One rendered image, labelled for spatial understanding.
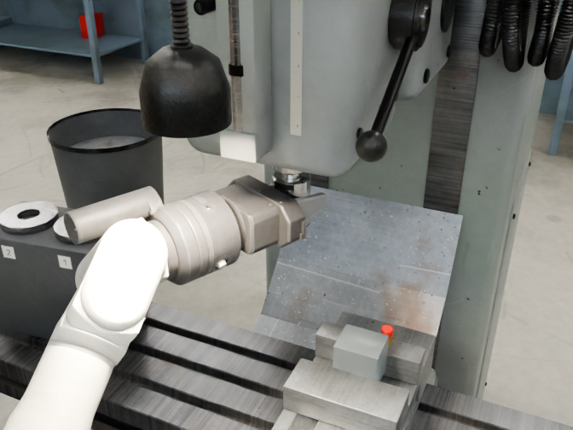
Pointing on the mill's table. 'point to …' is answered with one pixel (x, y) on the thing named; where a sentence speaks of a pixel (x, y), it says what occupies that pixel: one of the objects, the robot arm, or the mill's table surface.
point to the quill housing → (316, 79)
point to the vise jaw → (344, 398)
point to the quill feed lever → (414, 21)
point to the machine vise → (413, 370)
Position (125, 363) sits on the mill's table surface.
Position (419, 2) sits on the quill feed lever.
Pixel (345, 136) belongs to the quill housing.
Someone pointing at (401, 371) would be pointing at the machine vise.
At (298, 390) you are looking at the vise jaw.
